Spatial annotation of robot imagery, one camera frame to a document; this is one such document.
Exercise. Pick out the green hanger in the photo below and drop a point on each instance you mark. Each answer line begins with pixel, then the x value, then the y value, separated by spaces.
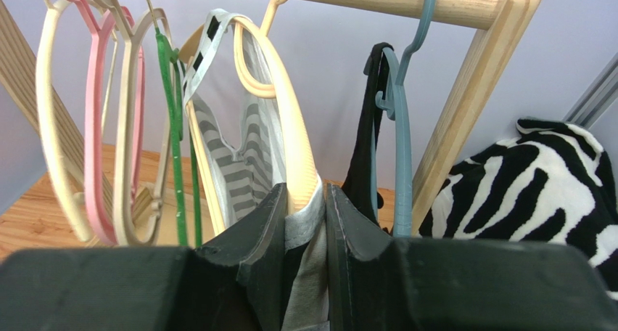
pixel 172 71

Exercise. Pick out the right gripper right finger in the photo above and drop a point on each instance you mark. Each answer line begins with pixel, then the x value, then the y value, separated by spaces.
pixel 380 282

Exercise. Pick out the beige wooden hanger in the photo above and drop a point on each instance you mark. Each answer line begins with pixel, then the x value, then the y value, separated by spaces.
pixel 274 146

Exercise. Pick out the zebra print blanket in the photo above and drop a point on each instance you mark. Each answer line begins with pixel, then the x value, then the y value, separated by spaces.
pixel 553 183

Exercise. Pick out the cream hanger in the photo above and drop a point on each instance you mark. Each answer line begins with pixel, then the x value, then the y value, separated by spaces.
pixel 62 169

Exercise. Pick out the grey blue hanger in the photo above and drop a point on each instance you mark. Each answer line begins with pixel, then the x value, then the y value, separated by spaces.
pixel 393 100

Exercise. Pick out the striped tank top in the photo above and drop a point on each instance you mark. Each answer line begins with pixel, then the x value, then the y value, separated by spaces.
pixel 305 282

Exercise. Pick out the wooden clothes rack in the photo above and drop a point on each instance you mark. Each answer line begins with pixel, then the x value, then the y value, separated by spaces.
pixel 500 25

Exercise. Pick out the light pink hanger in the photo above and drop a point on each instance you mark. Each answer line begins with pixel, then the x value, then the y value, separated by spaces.
pixel 116 227

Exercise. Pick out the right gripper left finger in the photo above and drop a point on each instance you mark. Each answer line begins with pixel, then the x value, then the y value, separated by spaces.
pixel 232 282

